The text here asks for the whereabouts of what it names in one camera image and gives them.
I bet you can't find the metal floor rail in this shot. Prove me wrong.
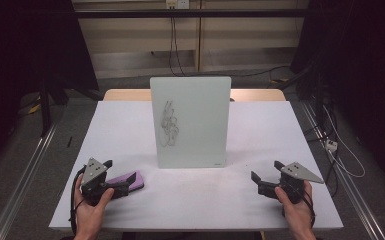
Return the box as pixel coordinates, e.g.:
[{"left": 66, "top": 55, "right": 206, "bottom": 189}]
[
  {"left": 0, "top": 123, "right": 59, "bottom": 240},
  {"left": 301, "top": 101, "right": 385, "bottom": 240}
]

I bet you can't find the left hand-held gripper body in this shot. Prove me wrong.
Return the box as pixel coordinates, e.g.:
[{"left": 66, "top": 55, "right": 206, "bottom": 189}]
[{"left": 80, "top": 157, "right": 115, "bottom": 207}]

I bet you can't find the black hanging wall cable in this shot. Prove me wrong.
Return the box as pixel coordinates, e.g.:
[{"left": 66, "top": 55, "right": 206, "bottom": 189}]
[{"left": 168, "top": 16, "right": 188, "bottom": 78}]

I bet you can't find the person's right hand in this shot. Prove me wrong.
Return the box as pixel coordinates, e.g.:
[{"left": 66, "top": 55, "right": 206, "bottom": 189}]
[{"left": 274, "top": 180, "right": 315, "bottom": 234}]

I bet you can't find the frosted glass whiteboard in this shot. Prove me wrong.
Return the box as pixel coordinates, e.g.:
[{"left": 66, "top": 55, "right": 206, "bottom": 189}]
[{"left": 149, "top": 76, "right": 232, "bottom": 170}]

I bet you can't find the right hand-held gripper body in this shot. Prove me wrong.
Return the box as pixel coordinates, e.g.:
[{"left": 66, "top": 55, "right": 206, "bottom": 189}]
[{"left": 278, "top": 161, "right": 325, "bottom": 205}]

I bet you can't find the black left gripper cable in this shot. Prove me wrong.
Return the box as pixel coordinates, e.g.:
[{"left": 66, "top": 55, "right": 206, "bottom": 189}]
[{"left": 68, "top": 165, "right": 87, "bottom": 236}]

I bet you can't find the white floor power strip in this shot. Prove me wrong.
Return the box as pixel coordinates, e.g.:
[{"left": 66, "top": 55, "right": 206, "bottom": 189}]
[{"left": 325, "top": 139, "right": 339, "bottom": 154}]

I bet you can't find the black metal stand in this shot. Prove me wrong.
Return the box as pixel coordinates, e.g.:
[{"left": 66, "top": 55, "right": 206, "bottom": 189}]
[{"left": 38, "top": 74, "right": 71, "bottom": 138}]

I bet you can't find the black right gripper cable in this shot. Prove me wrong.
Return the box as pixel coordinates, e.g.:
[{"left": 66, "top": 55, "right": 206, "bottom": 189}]
[{"left": 299, "top": 191, "right": 317, "bottom": 229}]

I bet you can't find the white wall power outlet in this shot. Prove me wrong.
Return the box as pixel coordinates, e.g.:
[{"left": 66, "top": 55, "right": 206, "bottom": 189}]
[{"left": 165, "top": 0, "right": 191, "bottom": 10}]

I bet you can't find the dark curtain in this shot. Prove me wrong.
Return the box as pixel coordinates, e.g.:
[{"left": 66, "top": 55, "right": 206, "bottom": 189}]
[
  {"left": 0, "top": 0, "right": 100, "bottom": 181},
  {"left": 289, "top": 0, "right": 385, "bottom": 191}
]

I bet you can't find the black horizontal bar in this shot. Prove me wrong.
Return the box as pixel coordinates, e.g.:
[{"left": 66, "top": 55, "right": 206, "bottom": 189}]
[{"left": 74, "top": 8, "right": 310, "bottom": 19}]

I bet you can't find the white table mat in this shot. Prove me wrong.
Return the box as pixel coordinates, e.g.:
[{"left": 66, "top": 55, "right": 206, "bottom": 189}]
[{"left": 48, "top": 100, "right": 344, "bottom": 231}]

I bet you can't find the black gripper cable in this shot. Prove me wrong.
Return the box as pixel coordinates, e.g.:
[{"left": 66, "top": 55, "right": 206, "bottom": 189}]
[
  {"left": 68, "top": 165, "right": 87, "bottom": 236},
  {"left": 299, "top": 191, "right": 317, "bottom": 229}
]

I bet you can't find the purple board eraser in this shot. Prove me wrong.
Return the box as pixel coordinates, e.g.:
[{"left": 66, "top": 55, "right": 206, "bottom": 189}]
[{"left": 106, "top": 170, "right": 145, "bottom": 193}]

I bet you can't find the person's left hand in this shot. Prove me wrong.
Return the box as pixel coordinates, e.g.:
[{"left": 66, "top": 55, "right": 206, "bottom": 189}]
[{"left": 73, "top": 182, "right": 115, "bottom": 236}]

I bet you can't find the white floor cable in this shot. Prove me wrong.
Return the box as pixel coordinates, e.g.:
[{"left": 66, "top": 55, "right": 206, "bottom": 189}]
[{"left": 323, "top": 104, "right": 367, "bottom": 179}]

